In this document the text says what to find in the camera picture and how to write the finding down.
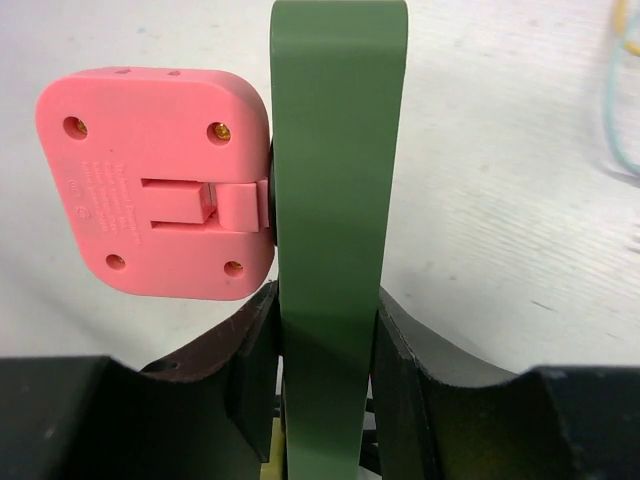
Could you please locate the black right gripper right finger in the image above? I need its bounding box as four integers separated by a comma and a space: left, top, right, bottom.
371, 292, 639, 479

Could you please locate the pink plug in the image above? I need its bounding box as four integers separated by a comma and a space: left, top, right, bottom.
35, 67, 274, 301

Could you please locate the light green usb cable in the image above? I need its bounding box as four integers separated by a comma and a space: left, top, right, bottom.
602, 29, 640, 177

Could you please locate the green power strip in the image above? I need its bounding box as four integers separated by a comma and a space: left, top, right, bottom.
270, 1, 408, 479

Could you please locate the yellow usb cable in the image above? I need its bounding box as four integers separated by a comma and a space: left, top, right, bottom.
612, 0, 640, 56

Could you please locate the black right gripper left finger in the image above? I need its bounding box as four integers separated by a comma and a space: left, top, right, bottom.
1, 282, 279, 479

